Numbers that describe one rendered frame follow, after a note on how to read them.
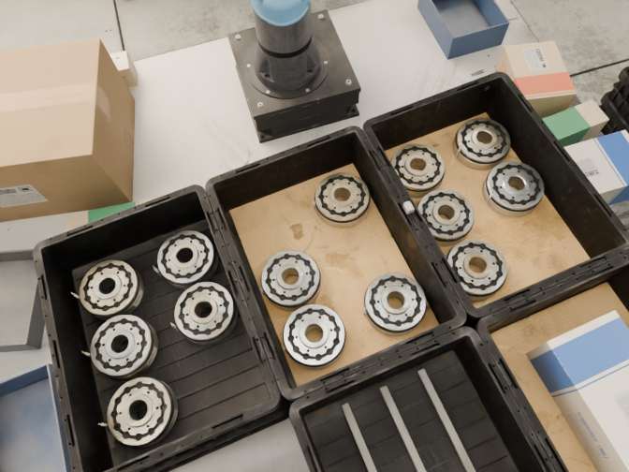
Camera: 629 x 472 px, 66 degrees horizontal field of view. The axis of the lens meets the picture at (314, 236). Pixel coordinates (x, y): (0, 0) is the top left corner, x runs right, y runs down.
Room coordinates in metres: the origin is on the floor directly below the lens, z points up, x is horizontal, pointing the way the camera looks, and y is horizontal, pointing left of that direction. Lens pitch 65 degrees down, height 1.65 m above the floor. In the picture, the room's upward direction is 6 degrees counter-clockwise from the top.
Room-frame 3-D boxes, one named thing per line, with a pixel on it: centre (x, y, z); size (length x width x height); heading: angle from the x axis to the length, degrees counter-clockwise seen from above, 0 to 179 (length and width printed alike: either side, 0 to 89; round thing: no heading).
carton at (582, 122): (0.60, -0.55, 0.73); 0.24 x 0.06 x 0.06; 107
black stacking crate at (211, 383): (0.22, 0.27, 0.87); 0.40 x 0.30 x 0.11; 17
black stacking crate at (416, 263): (0.31, -0.02, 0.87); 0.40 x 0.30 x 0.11; 17
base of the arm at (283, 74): (0.82, 0.02, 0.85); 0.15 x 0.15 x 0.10
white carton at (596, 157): (0.48, -0.58, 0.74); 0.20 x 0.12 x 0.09; 101
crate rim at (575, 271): (0.40, -0.30, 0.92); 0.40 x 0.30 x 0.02; 17
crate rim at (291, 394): (0.31, -0.02, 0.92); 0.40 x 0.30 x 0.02; 17
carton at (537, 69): (0.76, -0.55, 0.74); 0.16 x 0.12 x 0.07; 1
